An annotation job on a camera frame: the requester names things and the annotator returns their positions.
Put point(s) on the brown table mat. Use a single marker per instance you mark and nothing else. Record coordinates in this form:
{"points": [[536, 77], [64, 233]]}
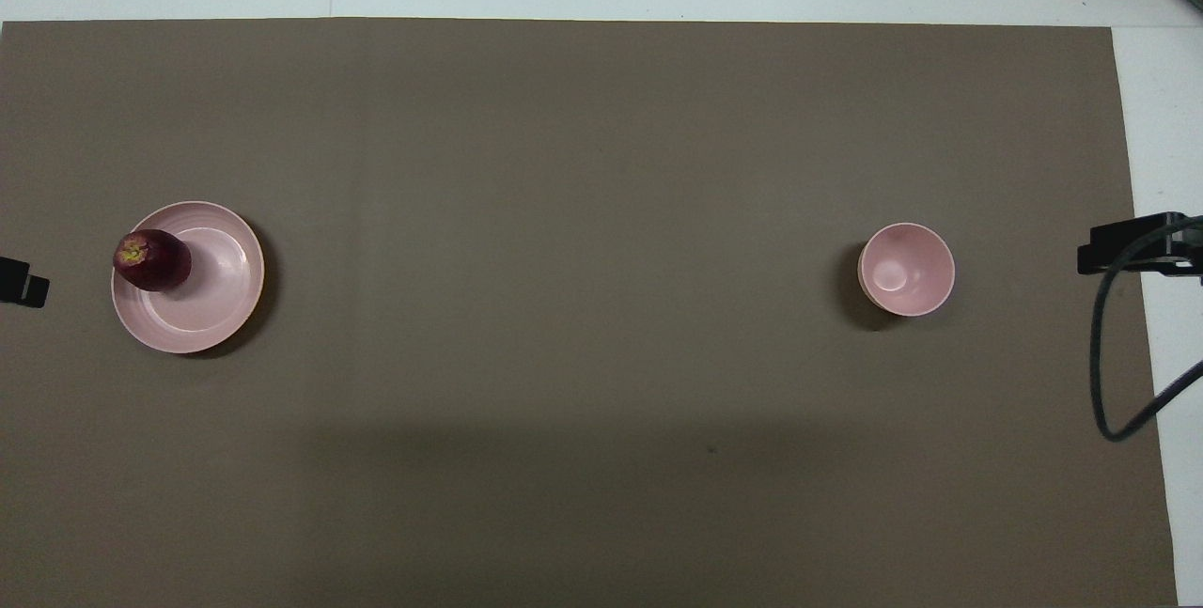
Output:
{"points": [[564, 213]]}

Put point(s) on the pink round plate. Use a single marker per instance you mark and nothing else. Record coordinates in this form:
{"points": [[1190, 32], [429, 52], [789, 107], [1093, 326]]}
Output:
{"points": [[216, 288]]}

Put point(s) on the pink bowl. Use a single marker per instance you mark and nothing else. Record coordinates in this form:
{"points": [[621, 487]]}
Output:
{"points": [[907, 270]]}

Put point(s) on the dark red apple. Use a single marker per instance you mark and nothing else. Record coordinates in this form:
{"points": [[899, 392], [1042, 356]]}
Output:
{"points": [[155, 262]]}

